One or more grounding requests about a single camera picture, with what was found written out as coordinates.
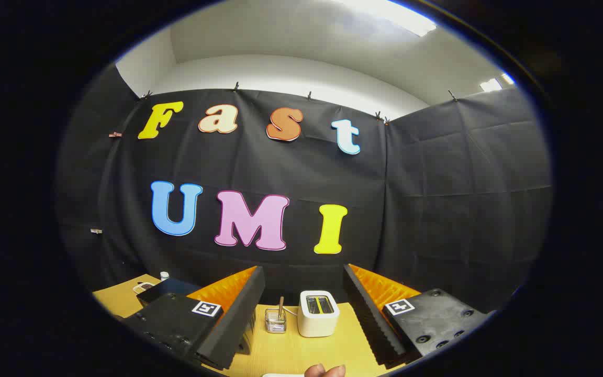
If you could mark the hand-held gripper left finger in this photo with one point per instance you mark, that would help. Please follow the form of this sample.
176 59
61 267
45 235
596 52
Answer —
238 314

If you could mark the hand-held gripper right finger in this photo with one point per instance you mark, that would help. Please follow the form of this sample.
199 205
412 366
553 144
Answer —
367 314

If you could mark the black toaster oven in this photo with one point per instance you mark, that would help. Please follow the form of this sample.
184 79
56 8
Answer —
170 288

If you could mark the white slot toaster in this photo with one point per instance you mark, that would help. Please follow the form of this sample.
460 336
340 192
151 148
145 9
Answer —
317 317

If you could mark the wooden stick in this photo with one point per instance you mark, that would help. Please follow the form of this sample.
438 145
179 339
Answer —
281 308

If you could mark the ceiling light panel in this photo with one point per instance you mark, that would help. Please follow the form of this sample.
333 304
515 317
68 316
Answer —
390 15
496 82

